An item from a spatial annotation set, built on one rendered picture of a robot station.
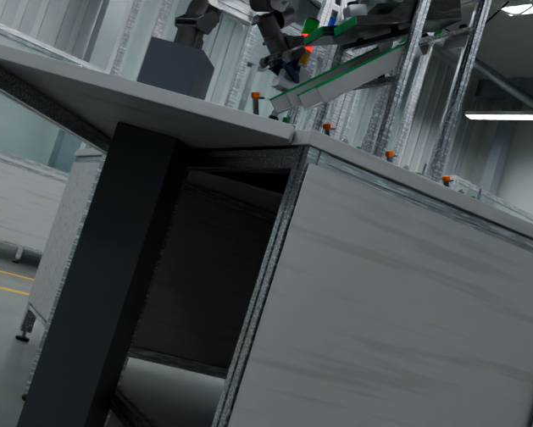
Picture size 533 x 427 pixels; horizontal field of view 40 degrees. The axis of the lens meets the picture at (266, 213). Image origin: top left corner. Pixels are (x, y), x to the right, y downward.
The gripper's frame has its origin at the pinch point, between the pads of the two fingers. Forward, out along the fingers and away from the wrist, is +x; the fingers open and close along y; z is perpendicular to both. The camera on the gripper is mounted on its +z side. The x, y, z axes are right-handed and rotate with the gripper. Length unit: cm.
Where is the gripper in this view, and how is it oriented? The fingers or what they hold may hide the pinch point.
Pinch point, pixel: (289, 73)
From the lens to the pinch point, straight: 220.8
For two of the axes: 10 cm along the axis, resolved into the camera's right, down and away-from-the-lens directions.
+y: -4.6, -0.6, 8.8
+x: 4.2, 8.7, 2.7
